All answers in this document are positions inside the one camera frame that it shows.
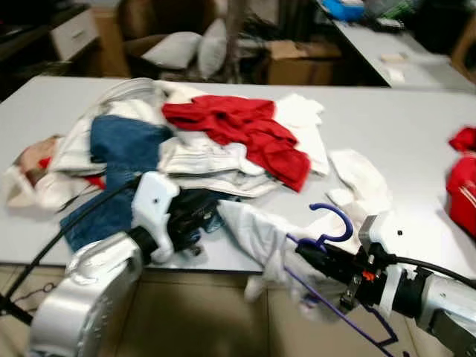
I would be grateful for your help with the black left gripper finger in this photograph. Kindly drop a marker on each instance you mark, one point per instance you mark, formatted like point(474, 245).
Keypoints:
point(208, 222)
point(208, 202)

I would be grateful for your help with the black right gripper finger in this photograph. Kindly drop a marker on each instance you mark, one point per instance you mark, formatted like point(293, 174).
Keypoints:
point(323, 253)
point(323, 269)

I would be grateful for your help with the purple plastic hanger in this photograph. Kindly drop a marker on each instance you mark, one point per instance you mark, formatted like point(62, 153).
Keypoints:
point(348, 223)

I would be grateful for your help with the red t-shirt white trim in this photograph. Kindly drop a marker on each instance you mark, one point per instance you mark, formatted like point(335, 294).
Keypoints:
point(238, 123)
point(462, 186)

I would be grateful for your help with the white knit garment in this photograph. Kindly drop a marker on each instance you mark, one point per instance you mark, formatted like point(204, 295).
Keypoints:
point(305, 119)

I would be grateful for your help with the brown rough pole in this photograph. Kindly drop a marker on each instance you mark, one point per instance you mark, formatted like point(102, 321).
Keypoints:
point(236, 41)

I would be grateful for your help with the beige pink cloth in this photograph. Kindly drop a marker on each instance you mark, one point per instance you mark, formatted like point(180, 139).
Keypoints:
point(30, 160)

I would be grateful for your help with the brown cardboard box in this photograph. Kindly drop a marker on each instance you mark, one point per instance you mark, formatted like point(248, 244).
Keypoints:
point(301, 63)

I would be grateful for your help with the small white card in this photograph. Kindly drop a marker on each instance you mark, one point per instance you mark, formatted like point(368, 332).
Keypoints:
point(396, 75)

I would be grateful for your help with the brown leather armchair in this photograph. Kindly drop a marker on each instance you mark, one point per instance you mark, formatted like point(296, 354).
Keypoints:
point(149, 15)

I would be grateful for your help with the white remote control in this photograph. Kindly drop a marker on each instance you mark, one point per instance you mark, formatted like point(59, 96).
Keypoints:
point(393, 56)

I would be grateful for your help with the white drawer unit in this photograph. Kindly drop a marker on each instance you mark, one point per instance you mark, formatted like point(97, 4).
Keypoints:
point(74, 33)

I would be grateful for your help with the black wooden speaker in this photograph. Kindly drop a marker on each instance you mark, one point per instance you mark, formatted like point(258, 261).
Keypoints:
point(465, 48)

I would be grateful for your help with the blue plastic object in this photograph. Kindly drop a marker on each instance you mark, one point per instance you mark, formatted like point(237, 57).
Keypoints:
point(343, 10)

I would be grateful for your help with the small black device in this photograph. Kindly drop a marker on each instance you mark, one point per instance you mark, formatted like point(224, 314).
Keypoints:
point(390, 23)

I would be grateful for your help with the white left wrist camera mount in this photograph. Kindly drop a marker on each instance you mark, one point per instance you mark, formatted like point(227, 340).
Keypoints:
point(152, 201)

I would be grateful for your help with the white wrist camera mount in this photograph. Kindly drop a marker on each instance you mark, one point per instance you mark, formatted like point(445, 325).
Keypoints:
point(379, 230)
point(152, 201)

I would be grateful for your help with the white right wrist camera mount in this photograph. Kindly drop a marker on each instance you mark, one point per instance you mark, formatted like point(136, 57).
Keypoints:
point(379, 230)

